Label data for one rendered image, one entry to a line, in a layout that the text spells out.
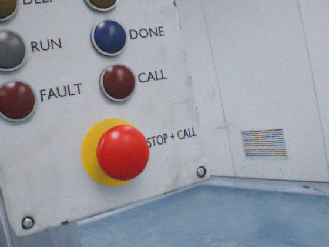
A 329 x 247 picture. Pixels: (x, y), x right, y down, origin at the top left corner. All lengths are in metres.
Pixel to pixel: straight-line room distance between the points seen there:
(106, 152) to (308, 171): 3.43
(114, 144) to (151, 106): 0.06
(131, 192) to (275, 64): 3.40
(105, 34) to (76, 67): 0.03
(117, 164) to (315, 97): 3.22
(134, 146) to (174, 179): 0.06
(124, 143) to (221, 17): 3.86
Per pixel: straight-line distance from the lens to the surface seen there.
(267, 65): 3.76
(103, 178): 0.31
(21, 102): 0.29
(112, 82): 0.31
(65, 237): 0.38
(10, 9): 0.31
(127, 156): 0.29
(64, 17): 0.32
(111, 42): 0.32
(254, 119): 3.96
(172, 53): 0.35
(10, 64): 0.30
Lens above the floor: 1.02
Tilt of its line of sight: 3 degrees down
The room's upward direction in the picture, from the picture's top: 11 degrees counter-clockwise
